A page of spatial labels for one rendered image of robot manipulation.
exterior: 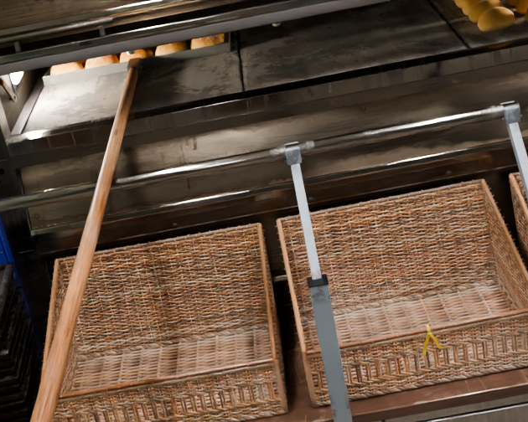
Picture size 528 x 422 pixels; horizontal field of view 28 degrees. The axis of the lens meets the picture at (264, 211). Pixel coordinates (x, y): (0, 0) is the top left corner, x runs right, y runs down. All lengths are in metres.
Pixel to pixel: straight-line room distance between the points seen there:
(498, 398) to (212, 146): 0.94
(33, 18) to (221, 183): 0.62
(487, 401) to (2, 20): 1.44
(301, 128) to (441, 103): 0.36
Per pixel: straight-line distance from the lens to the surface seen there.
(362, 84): 2.65
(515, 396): 2.48
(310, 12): 2.43
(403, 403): 2.43
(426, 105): 2.72
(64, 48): 2.47
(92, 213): 2.09
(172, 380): 2.40
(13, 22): 2.60
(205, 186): 2.70
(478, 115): 2.33
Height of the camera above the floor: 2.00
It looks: 24 degrees down
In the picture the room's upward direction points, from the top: 11 degrees counter-clockwise
